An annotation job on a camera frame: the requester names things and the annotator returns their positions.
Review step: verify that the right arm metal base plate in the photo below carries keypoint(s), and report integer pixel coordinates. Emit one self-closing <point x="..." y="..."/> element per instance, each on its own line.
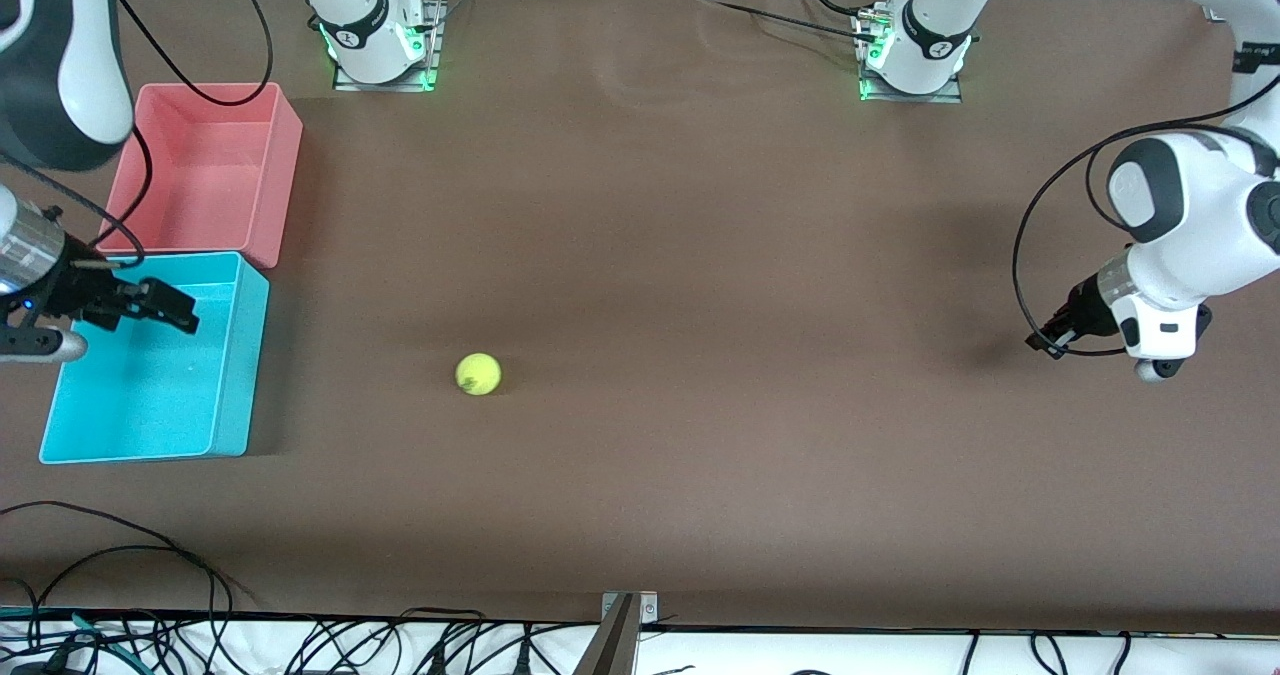
<point x="436" y="45"/>

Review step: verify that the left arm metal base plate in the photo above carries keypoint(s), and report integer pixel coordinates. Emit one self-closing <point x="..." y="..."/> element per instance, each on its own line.
<point x="945" y="97"/>

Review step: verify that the pink plastic bin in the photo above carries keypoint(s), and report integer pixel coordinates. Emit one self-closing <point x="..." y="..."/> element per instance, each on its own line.
<point x="215" y="170"/>

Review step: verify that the yellow-green tennis ball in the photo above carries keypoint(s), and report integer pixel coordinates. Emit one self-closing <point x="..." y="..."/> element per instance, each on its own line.
<point x="478" y="374"/>

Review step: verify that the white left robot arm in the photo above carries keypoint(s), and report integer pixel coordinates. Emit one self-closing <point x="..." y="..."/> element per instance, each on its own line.
<point x="1190" y="205"/>

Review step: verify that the dark metal pole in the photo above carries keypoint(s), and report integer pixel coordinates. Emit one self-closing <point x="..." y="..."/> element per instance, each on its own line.
<point x="612" y="650"/>

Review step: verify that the black power plug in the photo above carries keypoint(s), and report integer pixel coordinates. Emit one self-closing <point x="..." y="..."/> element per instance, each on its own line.
<point x="50" y="660"/>

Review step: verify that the silver metal mount bracket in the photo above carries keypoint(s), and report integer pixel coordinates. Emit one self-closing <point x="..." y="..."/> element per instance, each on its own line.
<point x="648" y="607"/>

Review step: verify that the blue plastic bin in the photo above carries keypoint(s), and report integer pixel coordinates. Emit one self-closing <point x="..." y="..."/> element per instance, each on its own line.
<point x="150" y="405"/>

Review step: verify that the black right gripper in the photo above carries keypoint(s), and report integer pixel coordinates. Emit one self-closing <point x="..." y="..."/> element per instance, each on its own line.
<point x="84" y="292"/>

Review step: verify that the brown table cover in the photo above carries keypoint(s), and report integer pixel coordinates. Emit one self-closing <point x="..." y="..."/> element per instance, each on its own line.
<point x="700" y="355"/>

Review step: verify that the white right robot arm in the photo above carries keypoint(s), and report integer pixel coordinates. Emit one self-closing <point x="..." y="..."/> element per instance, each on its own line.
<point x="60" y="75"/>

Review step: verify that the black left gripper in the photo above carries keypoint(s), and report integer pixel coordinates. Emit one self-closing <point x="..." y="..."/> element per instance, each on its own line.
<point x="1078" y="314"/>

